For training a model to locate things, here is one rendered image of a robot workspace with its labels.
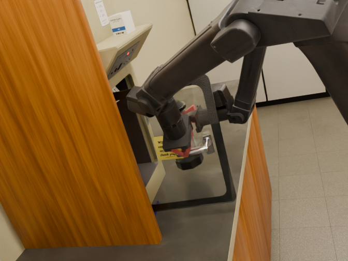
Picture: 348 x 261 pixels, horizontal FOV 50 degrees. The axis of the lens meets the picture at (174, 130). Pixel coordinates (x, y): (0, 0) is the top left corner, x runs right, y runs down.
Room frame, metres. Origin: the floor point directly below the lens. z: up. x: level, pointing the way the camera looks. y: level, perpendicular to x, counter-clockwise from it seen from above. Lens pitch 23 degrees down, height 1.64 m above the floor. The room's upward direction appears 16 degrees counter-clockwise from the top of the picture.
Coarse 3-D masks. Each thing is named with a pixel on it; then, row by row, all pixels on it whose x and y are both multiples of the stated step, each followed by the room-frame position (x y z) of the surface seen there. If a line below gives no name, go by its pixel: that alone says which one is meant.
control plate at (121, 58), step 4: (136, 44) 1.15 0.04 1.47; (132, 48) 1.12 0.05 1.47; (124, 52) 1.05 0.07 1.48; (132, 52) 1.16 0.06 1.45; (120, 56) 1.03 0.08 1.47; (124, 56) 1.08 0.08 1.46; (128, 56) 1.14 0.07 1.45; (116, 60) 1.00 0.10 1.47; (120, 60) 1.05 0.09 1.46; (124, 60) 1.11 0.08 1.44; (128, 60) 1.17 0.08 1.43; (116, 64) 1.03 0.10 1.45; (124, 64) 1.14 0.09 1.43; (112, 68) 1.01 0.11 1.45; (120, 68) 1.12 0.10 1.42; (112, 72) 1.04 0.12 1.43; (116, 72) 1.09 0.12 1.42; (108, 76) 1.02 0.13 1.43
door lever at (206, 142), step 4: (204, 140) 0.93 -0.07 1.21; (208, 140) 0.92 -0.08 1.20; (204, 144) 0.91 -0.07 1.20; (208, 144) 0.91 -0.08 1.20; (192, 148) 0.90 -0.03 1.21; (196, 148) 0.89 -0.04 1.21; (200, 148) 0.89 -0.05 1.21; (204, 148) 0.88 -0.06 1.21; (208, 148) 0.88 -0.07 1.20; (184, 152) 0.90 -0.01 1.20; (192, 152) 0.89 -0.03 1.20; (196, 152) 0.89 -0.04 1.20; (200, 152) 0.88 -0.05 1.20; (204, 152) 0.88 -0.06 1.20; (180, 156) 0.90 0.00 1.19
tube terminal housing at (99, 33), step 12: (84, 0) 1.13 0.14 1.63; (108, 0) 1.27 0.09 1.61; (96, 12) 1.17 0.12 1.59; (108, 12) 1.25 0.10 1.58; (96, 24) 1.15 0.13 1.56; (108, 24) 1.22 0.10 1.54; (96, 36) 1.13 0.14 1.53; (108, 36) 1.20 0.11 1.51; (120, 72) 1.20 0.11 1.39; (132, 72) 1.28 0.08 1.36; (132, 84) 1.30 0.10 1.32
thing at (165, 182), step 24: (120, 96) 0.98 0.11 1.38; (192, 96) 0.93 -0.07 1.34; (144, 120) 0.97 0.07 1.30; (192, 120) 0.94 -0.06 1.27; (216, 120) 0.92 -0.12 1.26; (144, 144) 0.98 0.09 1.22; (192, 144) 0.94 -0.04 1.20; (216, 144) 0.92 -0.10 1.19; (144, 168) 0.98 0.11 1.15; (168, 168) 0.96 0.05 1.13; (192, 168) 0.94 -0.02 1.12; (216, 168) 0.93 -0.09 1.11; (168, 192) 0.97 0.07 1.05; (192, 192) 0.95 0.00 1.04; (216, 192) 0.93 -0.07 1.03
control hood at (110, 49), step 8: (144, 24) 1.26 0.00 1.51; (152, 24) 1.25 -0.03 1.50; (136, 32) 1.12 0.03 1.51; (144, 32) 1.18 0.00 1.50; (104, 40) 1.15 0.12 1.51; (112, 40) 1.09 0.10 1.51; (120, 40) 1.04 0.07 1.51; (128, 40) 1.04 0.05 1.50; (136, 40) 1.12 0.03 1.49; (144, 40) 1.26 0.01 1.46; (104, 48) 0.99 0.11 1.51; (112, 48) 0.97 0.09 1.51; (120, 48) 0.98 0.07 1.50; (128, 48) 1.08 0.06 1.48; (136, 48) 1.19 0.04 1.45; (104, 56) 0.97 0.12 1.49; (112, 56) 0.97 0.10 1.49; (136, 56) 1.28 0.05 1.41; (104, 64) 0.98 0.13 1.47; (112, 64) 0.99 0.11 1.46
